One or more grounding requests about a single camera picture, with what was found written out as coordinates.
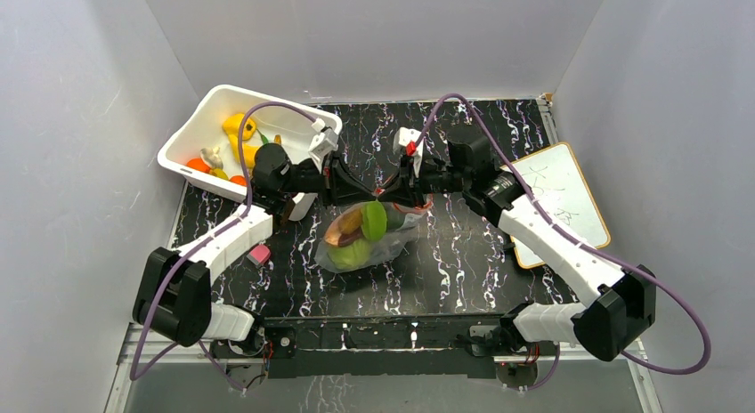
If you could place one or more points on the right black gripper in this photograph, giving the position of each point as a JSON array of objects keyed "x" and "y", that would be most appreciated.
[{"x": 410, "y": 180}]

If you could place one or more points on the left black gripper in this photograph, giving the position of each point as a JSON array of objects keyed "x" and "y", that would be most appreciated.
[{"x": 340, "y": 189}]

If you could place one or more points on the brown toy kiwi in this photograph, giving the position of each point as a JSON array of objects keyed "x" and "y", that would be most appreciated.
[{"x": 350, "y": 221}]

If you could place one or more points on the green toy starfruit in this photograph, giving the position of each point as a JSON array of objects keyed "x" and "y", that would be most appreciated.
[{"x": 374, "y": 221}]

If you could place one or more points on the clear orange-zip bag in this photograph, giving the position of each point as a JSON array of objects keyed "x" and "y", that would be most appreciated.
[{"x": 402, "y": 228}]

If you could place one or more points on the green toy cabbage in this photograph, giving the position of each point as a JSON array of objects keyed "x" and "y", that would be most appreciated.
[{"x": 352, "y": 256}]

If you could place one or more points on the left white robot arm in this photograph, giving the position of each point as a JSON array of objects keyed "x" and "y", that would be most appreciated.
[{"x": 174, "y": 298}]

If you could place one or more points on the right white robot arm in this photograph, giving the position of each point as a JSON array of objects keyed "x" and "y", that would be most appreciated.
[{"x": 616, "y": 304}]

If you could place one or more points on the yellow toy bananas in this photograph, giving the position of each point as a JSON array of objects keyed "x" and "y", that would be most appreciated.
[{"x": 249, "y": 151}]

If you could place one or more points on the orange toy tomato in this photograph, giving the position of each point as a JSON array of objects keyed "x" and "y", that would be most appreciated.
[{"x": 239, "y": 179}]

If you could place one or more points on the pink eraser block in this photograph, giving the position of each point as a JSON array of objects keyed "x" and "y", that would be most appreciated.
[{"x": 259, "y": 255}]

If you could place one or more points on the yellow toy bell pepper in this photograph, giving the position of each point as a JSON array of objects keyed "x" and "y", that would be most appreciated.
[{"x": 237, "y": 127}]

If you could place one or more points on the white toy mushroom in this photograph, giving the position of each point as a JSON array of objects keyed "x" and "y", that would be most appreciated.
[{"x": 211, "y": 157}]

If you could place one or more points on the orange toy carrot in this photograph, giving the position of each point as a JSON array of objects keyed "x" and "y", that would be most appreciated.
[{"x": 197, "y": 164}]

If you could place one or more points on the white plastic bin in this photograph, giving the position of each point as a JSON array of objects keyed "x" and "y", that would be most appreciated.
[{"x": 204, "y": 130}]

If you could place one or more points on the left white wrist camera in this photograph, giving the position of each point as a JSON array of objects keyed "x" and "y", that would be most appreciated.
[{"x": 324, "y": 142}]

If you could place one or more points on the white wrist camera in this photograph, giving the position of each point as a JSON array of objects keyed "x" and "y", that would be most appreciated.
[
  {"x": 324, "y": 142},
  {"x": 407, "y": 140}
]

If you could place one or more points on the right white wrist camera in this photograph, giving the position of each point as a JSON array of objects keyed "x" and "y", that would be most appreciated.
[{"x": 407, "y": 140}]

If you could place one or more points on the small whiteboard wooden frame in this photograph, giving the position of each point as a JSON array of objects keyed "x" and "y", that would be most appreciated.
[{"x": 557, "y": 182}]

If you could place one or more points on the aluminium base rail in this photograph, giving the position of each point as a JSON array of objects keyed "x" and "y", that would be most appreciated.
[{"x": 380, "y": 366}]

